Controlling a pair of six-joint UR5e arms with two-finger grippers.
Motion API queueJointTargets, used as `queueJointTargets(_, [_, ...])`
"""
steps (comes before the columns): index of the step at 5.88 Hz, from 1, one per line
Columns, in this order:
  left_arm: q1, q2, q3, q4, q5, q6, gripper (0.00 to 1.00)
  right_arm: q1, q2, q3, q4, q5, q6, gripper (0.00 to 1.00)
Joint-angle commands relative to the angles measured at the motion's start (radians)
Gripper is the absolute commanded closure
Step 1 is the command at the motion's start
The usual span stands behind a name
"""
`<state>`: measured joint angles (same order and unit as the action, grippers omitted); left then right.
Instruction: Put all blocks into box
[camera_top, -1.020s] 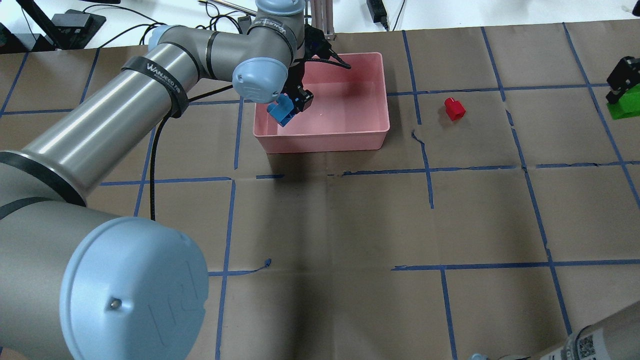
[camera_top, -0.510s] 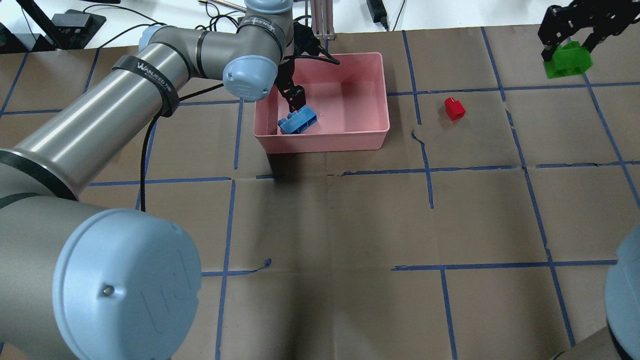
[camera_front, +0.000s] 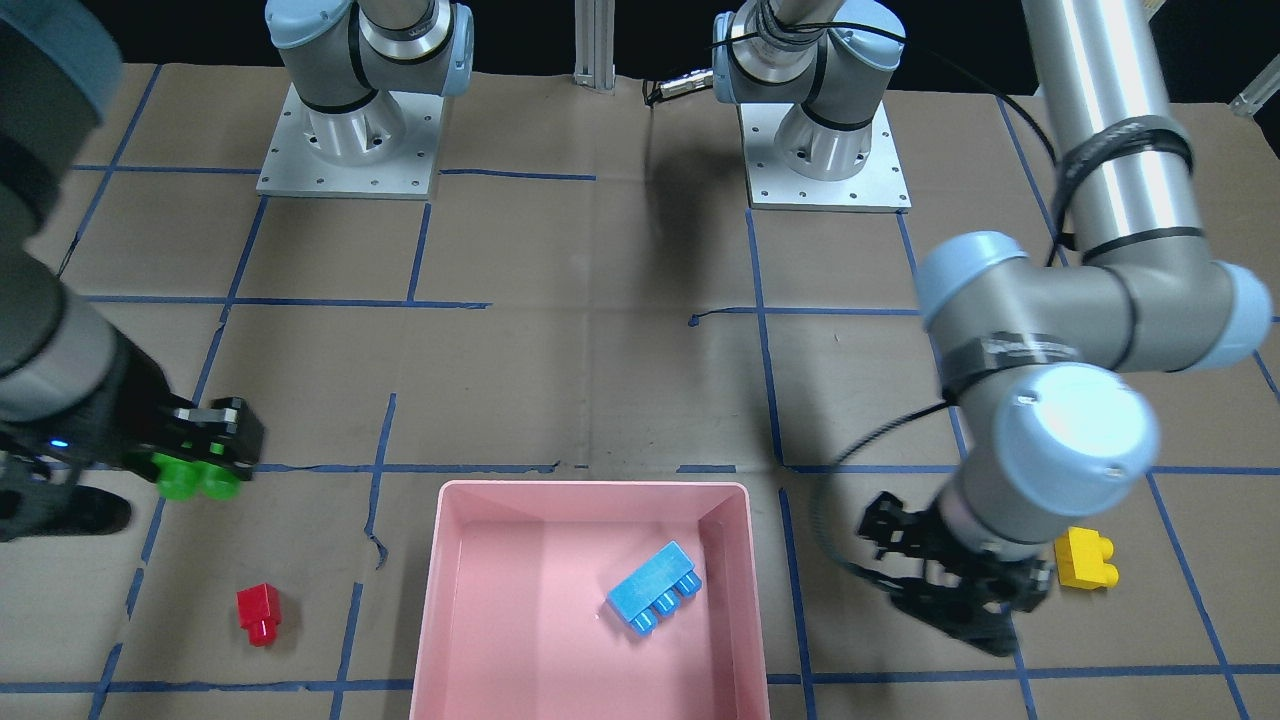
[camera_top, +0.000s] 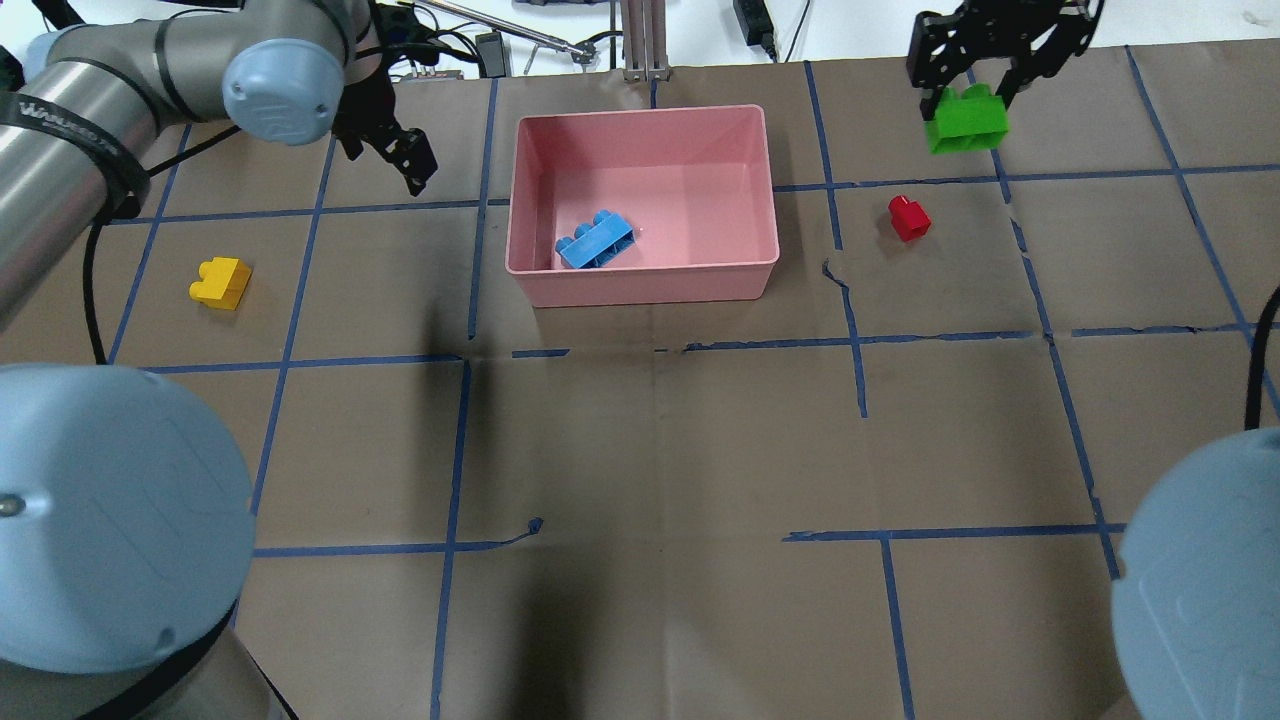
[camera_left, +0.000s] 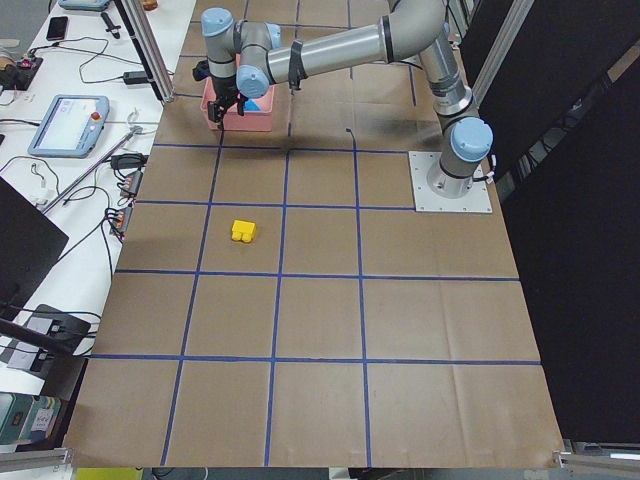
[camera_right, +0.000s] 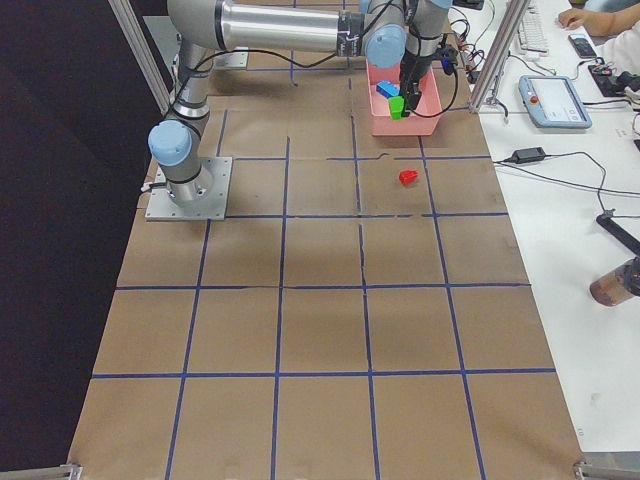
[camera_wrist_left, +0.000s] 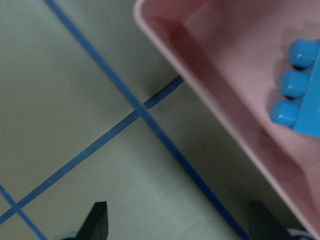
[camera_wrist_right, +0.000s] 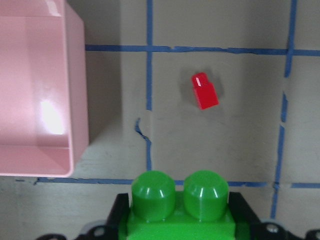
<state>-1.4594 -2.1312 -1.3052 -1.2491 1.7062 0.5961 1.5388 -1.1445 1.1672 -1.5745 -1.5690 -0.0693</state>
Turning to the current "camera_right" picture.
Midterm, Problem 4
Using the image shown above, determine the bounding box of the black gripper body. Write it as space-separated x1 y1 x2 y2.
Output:
399 50 432 98

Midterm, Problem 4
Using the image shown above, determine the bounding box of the green toy block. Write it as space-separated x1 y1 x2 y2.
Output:
388 96 405 120

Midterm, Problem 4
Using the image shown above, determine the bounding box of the blue toy block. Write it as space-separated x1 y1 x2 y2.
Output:
376 80 400 99

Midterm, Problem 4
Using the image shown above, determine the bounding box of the red toy block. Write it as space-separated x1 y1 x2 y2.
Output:
398 170 419 186

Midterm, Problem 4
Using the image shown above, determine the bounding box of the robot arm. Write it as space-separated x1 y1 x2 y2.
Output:
149 1 456 220

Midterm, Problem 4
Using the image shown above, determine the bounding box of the pink plastic box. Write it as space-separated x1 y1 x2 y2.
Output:
366 62 442 136

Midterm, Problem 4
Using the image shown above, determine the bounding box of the person's hand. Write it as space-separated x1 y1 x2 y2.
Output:
557 8 595 30

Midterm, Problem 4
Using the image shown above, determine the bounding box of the white keyboard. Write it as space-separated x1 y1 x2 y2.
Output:
516 7 549 56

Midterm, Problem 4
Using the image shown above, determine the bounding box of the black power adapter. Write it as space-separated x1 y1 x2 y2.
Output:
511 147 547 164

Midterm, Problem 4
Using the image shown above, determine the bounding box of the blue teach pendant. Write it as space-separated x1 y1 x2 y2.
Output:
518 75 592 130

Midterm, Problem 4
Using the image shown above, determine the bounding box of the black smartphone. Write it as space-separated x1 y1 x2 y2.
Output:
568 34 598 59

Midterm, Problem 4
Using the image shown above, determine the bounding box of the brown drink bottle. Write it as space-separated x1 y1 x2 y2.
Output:
589 257 639 307

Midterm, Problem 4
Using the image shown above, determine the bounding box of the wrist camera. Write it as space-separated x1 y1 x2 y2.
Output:
434 44 458 76

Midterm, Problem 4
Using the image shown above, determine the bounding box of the aluminium frame post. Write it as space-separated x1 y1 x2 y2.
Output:
469 0 530 113

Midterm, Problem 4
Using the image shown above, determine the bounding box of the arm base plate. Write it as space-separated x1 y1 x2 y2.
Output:
145 157 233 221

